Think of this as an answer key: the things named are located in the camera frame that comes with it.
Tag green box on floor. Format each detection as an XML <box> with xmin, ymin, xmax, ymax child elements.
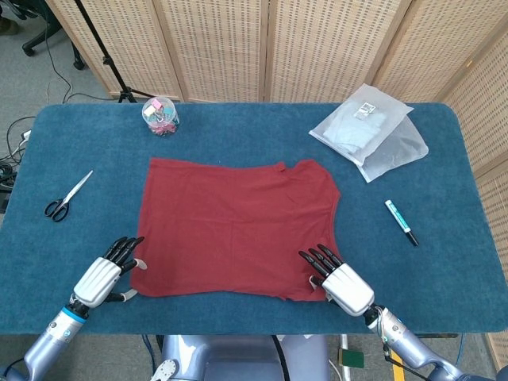
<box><xmin>337</xmin><ymin>348</ymin><xmax>365</xmax><ymax>368</ymax></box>

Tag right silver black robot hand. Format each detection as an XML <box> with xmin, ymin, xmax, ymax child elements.
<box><xmin>298</xmin><ymin>244</ymin><xmax>376</xmax><ymax>318</ymax></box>

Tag white marker pen black cap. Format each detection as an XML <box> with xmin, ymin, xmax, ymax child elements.
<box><xmin>383</xmin><ymin>199</ymin><xmax>419</xmax><ymax>247</ymax></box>

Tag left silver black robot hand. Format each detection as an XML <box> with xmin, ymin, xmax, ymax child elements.
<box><xmin>72</xmin><ymin>236</ymin><xmax>148</xmax><ymax>309</ymax></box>

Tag black tripod stand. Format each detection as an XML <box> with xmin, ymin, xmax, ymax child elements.
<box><xmin>73</xmin><ymin>0</ymin><xmax>158</xmax><ymax>104</ymax></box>

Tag black office chair base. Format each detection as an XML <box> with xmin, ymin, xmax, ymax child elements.
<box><xmin>21</xmin><ymin>17</ymin><xmax>87</xmax><ymax>71</ymax></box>

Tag black handled scissors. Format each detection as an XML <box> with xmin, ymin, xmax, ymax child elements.
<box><xmin>43</xmin><ymin>170</ymin><xmax>94</xmax><ymax>222</ymax></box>

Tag red t-shirt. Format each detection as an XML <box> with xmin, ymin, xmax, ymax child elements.
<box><xmin>129</xmin><ymin>157</ymin><xmax>343</xmax><ymax>302</ymax></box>

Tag blue carpet table mat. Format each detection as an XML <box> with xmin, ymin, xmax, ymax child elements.
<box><xmin>0</xmin><ymin>102</ymin><xmax>507</xmax><ymax>337</ymax></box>

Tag clear jar of binder clips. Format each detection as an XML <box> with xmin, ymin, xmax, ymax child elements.
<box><xmin>141</xmin><ymin>98</ymin><xmax>180</xmax><ymax>139</ymax></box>

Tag wicker folding screen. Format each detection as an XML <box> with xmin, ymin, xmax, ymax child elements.
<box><xmin>45</xmin><ymin>0</ymin><xmax>508</xmax><ymax>374</ymax></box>

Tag translucent empty plastic bag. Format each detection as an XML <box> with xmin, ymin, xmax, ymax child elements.
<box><xmin>356</xmin><ymin>117</ymin><xmax>429</xmax><ymax>183</ymax></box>

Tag bundle of floor cables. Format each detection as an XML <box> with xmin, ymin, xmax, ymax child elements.
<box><xmin>0</xmin><ymin>114</ymin><xmax>37</xmax><ymax>199</ymax></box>

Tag grey blue robot torso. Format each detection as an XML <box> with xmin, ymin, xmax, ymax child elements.
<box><xmin>150</xmin><ymin>334</ymin><xmax>330</xmax><ymax>381</ymax></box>

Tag white plastic bag package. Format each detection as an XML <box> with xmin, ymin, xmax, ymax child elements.
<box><xmin>308</xmin><ymin>83</ymin><xmax>414</xmax><ymax>166</ymax></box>

